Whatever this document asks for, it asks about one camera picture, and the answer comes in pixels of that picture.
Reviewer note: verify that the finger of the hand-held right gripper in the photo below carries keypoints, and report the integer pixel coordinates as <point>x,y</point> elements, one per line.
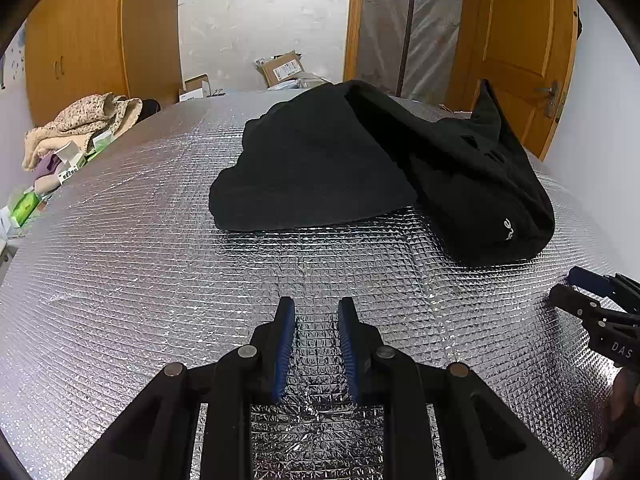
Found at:
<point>567,300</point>
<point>587,277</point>

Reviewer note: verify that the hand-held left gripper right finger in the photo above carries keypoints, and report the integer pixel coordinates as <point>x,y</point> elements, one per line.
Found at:
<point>350,345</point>

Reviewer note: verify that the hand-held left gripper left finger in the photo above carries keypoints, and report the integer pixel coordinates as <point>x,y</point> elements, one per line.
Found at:
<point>285,345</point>

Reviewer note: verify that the black garment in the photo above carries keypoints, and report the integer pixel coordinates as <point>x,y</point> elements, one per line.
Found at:
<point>310,170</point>

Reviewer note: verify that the silver quilted foil mat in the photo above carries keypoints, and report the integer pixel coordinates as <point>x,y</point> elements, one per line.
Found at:
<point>150,270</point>

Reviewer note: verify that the wooden door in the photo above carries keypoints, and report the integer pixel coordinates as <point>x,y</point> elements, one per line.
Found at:
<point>515,35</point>

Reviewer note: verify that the pile of white plastic bags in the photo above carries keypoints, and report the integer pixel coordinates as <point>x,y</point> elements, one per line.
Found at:
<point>305,82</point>

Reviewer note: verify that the white carton box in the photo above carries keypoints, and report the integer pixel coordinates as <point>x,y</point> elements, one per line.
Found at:
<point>195,91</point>

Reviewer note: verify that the black bag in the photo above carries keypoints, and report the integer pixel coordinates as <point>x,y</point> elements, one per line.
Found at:
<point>151,107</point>

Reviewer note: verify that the white green labelled box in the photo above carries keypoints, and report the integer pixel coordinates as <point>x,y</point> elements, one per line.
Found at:
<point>72,172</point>

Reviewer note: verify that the green tissue packet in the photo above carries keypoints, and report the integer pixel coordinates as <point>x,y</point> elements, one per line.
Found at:
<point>25,207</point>
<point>102,141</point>

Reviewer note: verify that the brown cardboard box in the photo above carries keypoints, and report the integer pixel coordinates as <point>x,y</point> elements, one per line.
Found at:
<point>282,70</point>

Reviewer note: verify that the small white box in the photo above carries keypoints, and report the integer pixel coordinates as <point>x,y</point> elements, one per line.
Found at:
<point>69,152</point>

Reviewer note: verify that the clear plastic door curtain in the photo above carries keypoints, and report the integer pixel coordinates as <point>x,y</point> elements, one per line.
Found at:
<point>430,25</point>

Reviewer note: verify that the purple cloth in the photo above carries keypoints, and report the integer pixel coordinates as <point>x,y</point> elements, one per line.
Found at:
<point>47,165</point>

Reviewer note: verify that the beige floral blanket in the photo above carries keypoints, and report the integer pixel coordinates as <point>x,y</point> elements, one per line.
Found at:
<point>80,115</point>

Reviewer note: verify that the wooden wardrobe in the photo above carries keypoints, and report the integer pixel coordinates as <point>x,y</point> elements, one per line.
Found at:
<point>85,35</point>

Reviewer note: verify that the wooden door frame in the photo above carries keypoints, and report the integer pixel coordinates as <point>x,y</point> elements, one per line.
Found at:
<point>352,20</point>

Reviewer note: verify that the cartoon wall sticker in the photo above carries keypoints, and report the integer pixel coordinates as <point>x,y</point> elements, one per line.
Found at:
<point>12,60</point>

